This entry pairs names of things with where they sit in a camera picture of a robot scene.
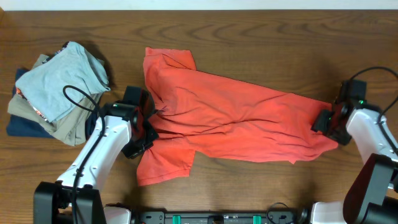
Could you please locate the red orange t-shirt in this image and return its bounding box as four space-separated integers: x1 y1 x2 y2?
137 48 337 186

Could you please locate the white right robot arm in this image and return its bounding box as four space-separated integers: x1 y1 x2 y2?
310 98 397 223

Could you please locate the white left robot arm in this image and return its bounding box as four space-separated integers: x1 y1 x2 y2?
34 101 158 224

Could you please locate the beige folded garment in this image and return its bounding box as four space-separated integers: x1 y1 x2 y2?
7 53 109 146

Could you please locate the light blue folded garment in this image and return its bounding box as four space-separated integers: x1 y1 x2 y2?
16 42 110 122

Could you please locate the navy blue folded garment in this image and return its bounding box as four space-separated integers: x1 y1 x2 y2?
6 88 98 146

